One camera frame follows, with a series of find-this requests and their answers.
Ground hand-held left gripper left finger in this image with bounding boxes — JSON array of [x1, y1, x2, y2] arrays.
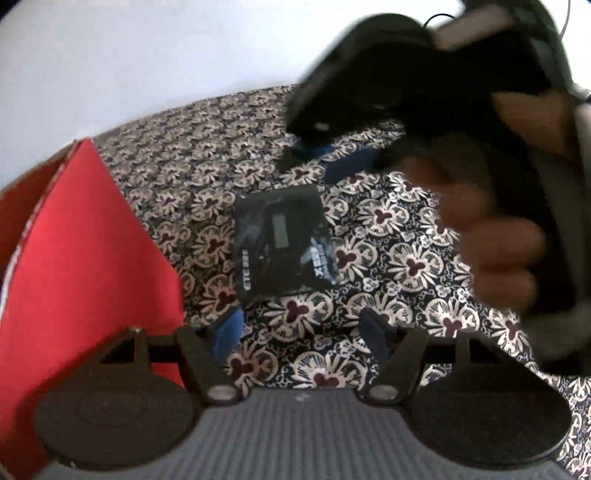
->
[[98, 306, 244, 408]]

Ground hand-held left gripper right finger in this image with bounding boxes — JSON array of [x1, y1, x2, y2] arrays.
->
[[359, 308, 502, 408]]

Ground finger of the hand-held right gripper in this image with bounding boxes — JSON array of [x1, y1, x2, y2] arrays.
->
[[277, 133, 339, 172], [322, 137, 417, 186]]

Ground black glossy packet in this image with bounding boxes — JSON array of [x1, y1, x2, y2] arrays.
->
[[232, 183, 342, 304]]

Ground red cardboard box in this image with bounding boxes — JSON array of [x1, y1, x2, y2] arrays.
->
[[0, 137, 188, 480]]

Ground person's right hand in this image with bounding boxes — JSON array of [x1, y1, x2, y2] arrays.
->
[[405, 89, 574, 306]]

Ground floral printed blanket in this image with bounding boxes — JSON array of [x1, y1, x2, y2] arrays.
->
[[90, 82, 591, 480]]

